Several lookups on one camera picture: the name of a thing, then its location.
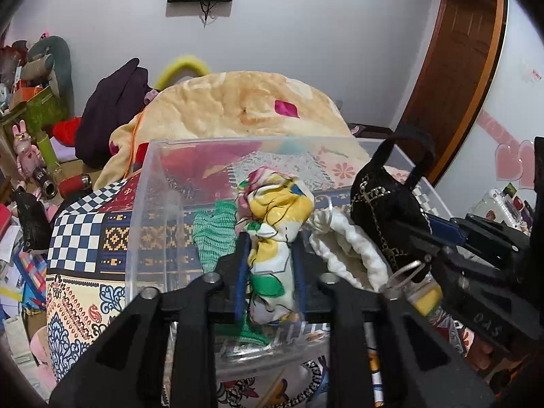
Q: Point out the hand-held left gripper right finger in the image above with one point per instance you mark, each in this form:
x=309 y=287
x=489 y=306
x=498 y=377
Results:
x=298 y=282

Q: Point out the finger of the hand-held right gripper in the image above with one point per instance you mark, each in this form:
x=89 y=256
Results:
x=476 y=231
x=461 y=282

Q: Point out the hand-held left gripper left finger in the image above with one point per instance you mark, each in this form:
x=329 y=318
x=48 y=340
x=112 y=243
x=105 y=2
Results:
x=241 y=278

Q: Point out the colourful floral cloth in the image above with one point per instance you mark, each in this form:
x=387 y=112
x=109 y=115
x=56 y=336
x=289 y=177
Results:
x=272 y=221

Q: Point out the clear plastic storage box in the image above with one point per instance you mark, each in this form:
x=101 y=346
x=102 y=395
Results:
x=178 y=221

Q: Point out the black embroidered pouch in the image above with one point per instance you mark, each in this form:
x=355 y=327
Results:
x=384 y=212

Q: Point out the green knitted cloth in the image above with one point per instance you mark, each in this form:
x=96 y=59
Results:
x=212 y=233

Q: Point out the white fluffy pouch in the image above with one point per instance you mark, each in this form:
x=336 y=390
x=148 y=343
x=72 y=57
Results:
x=348 y=250

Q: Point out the patterned bed sheet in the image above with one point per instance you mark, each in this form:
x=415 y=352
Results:
x=80 y=272

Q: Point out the wooden door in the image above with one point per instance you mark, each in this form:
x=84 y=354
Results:
x=454 y=68

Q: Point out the yellow fleece blanket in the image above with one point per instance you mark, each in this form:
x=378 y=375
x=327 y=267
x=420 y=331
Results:
x=238 y=102

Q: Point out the red cylindrical bottle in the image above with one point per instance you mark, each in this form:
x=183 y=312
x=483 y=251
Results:
x=74 y=185

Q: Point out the dark purple garment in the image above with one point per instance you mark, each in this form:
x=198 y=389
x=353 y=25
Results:
x=112 y=119

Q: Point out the black bag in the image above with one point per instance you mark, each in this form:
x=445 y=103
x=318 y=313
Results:
x=29 y=221

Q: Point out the red cushion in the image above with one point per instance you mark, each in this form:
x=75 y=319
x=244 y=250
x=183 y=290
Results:
x=66 y=131

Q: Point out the pink rabbit figure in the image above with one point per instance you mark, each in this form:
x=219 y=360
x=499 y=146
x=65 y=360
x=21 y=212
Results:
x=26 y=151

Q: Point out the green cardboard box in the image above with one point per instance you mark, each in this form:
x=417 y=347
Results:
x=42 y=108

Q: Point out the grey plush toy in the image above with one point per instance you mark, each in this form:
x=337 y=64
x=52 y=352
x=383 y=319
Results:
x=53 y=66

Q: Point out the pink heart wall sticker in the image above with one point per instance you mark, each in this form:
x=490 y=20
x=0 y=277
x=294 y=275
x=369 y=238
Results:
x=512 y=159

